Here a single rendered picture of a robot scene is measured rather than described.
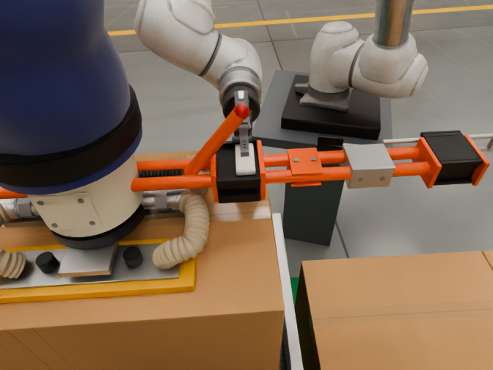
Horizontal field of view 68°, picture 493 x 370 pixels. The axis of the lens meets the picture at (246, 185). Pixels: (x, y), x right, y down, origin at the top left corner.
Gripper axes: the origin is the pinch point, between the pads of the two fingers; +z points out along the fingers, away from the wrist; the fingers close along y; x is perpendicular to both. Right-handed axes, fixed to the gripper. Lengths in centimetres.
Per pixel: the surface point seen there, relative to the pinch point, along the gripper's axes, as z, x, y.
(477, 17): -336, -256, 121
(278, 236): -26, -10, 56
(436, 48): -273, -185, 120
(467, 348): 10, -58, 62
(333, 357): 10, -21, 62
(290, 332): 6, -10, 55
